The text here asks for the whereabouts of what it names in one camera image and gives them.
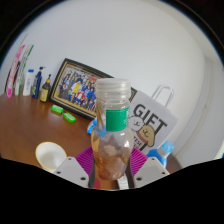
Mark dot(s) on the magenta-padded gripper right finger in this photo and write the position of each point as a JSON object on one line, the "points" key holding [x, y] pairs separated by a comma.
{"points": [[150, 170]]}

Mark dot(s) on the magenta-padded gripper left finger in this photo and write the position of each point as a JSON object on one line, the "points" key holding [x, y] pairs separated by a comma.
{"points": [[75, 170]]}

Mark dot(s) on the clear green-labelled plastic bottle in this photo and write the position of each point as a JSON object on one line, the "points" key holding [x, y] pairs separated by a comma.
{"points": [[113, 100]]}

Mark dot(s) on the blue detergent bottle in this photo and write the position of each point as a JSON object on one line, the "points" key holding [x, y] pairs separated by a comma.
{"points": [[161, 155]]}

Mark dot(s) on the white paper gift bag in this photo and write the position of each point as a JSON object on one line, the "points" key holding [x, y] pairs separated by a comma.
{"points": [[156, 123]]}

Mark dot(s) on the small green packet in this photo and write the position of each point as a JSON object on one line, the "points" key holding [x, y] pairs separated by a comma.
{"points": [[69, 117], [57, 109]]}

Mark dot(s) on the amber pump bottle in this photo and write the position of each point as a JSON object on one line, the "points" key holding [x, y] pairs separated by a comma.
{"points": [[45, 93]]}

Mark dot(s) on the framed group photo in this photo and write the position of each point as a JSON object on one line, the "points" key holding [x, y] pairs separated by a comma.
{"points": [[76, 86]]}

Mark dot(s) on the dark blue pump bottle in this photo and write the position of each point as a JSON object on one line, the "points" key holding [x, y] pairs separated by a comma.
{"points": [[37, 85]]}

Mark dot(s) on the white tube bottle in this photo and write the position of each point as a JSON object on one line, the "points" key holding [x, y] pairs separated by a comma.
{"points": [[28, 83]]}

